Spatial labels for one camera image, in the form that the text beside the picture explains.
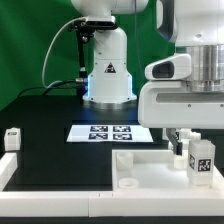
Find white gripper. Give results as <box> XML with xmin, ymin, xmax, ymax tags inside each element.
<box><xmin>138</xmin><ymin>81</ymin><xmax>224</xmax><ymax>155</ymax></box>

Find white square tabletop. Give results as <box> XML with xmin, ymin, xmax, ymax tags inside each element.
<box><xmin>111</xmin><ymin>148</ymin><xmax>224</xmax><ymax>192</ymax></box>

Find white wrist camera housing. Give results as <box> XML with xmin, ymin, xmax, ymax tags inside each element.
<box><xmin>145</xmin><ymin>53</ymin><xmax>192</xmax><ymax>81</ymax></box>

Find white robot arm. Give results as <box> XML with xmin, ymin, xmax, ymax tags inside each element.
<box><xmin>71</xmin><ymin>0</ymin><xmax>224</xmax><ymax>137</ymax></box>

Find white marker sheet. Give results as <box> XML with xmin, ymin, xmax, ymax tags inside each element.
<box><xmin>67</xmin><ymin>125</ymin><xmax>153</xmax><ymax>143</ymax></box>

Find white U-shaped fence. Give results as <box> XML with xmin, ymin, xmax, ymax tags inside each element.
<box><xmin>0</xmin><ymin>153</ymin><xmax>224</xmax><ymax>217</ymax></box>

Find black cables on table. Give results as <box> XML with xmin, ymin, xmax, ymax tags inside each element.
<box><xmin>17</xmin><ymin>79</ymin><xmax>88</xmax><ymax>98</ymax></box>

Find black camera on stand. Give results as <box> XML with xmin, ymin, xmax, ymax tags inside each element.
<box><xmin>68</xmin><ymin>16</ymin><xmax>118</xmax><ymax>88</ymax></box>

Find grey camera cable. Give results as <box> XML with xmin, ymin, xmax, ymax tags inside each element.
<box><xmin>41</xmin><ymin>16</ymin><xmax>86</xmax><ymax>89</ymax></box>

